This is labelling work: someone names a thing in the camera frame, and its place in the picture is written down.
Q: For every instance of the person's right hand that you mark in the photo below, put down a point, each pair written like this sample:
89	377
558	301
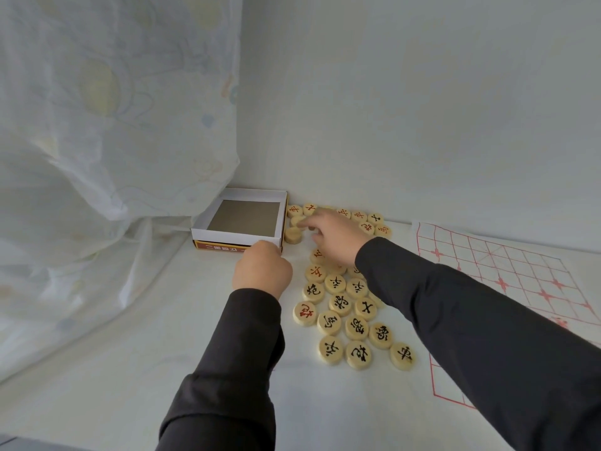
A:
340	237

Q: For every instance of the person's left hand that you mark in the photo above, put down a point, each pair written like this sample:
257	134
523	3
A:
263	270

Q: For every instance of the pile of wooden xiangqi pieces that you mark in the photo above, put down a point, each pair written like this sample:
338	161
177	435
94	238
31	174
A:
340	305

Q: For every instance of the red grid xiangqi board sheet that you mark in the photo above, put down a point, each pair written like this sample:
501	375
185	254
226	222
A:
516	272

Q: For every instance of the person's right forearm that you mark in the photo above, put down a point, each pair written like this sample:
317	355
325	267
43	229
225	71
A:
493	352

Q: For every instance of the person's left forearm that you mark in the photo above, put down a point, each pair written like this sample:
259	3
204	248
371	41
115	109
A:
230	380

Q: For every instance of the white cardboard box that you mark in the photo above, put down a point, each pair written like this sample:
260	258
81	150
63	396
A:
244	218

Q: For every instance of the sheer white curtain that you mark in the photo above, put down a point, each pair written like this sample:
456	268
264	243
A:
103	159

